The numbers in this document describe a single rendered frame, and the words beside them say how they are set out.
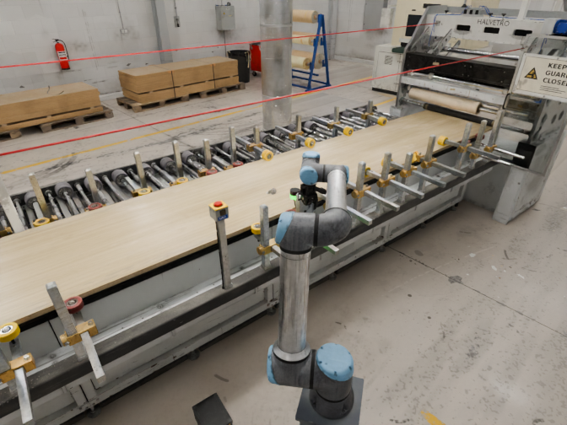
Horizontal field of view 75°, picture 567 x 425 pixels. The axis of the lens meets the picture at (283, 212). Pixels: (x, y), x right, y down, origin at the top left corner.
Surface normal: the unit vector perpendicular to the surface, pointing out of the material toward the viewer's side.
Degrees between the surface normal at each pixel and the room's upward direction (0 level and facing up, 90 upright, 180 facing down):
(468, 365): 0
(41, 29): 90
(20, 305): 0
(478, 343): 0
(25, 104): 90
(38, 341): 90
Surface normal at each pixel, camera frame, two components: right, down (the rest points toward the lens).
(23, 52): 0.69, 0.38
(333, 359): 0.08, -0.84
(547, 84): -0.79, 0.32
